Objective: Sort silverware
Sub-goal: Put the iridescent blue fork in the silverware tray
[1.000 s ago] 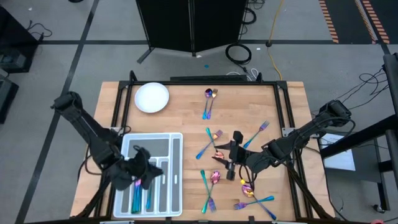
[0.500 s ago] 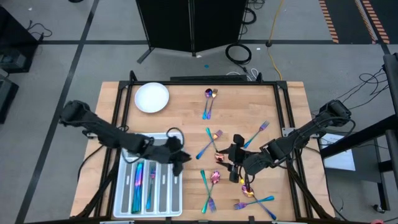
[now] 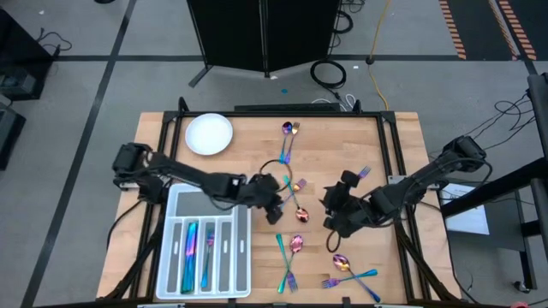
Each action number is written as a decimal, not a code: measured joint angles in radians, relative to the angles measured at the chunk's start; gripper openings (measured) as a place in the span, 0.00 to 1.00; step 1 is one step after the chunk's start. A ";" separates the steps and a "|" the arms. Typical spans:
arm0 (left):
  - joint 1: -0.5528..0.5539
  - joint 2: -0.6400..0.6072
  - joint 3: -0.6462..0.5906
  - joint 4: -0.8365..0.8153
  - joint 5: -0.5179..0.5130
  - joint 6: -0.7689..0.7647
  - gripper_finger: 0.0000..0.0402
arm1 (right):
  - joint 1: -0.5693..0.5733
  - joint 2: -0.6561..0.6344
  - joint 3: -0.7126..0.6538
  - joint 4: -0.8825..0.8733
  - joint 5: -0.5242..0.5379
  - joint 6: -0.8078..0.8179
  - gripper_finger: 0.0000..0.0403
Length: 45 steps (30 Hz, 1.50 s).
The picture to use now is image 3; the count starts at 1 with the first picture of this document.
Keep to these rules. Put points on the black cabinet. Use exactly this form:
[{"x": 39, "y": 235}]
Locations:
[{"x": 17, "y": 43}]

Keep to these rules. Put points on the white paper sheet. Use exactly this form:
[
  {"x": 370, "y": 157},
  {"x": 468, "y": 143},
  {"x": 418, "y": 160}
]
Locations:
[{"x": 471, "y": 220}]

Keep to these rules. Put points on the black aluminium table frame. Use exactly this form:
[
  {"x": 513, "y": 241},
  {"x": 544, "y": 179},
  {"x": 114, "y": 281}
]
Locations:
[{"x": 342, "y": 114}]

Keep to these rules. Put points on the black mat orange striped edges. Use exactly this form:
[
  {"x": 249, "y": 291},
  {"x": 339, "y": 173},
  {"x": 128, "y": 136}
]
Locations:
[{"x": 475, "y": 25}]

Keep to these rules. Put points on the grey equipment box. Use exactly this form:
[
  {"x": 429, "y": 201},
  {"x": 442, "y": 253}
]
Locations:
[{"x": 17, "y": 83}]

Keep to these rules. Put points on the black folding partition screen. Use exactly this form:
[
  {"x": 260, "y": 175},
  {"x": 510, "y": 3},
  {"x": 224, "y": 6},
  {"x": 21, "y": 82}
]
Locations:
[{"x": 231, "y": 34}]

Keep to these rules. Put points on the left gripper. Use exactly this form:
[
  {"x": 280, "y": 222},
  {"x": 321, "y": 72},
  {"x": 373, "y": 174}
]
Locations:
[{"x": 261, "y": 190}]

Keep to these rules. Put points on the white round plate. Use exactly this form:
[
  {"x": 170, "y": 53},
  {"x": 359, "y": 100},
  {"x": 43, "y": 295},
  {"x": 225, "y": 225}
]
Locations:
[{"x": 209, "y": 133}]

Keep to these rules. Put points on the long black bar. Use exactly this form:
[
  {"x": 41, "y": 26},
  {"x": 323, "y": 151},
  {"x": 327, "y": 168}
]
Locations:
[{"x": 282, "y": 107}]

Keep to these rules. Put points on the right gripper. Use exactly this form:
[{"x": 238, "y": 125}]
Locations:
[{"x": 359, "y": 209}]

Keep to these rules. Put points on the red round object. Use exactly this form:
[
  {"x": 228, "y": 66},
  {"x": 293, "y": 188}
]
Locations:
[{"x": 520, "y": 305}]

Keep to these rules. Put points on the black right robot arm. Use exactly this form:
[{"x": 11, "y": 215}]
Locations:
[{"x": 428, "y": 171}]

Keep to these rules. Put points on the black metal stand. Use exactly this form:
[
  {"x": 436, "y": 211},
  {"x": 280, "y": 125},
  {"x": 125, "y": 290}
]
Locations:
[{"x": 540, "y": 111}]

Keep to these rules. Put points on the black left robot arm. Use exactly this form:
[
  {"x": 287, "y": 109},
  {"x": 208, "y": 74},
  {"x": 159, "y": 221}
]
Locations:
[{"x": 192, "y": 177}]

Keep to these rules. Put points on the black box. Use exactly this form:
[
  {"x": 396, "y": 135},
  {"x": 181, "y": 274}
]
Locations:
[{"x": 8, "y": 137}]

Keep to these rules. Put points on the white cutlery tray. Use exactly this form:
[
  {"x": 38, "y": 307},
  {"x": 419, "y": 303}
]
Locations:
[{"x": 242, "y": 256}]

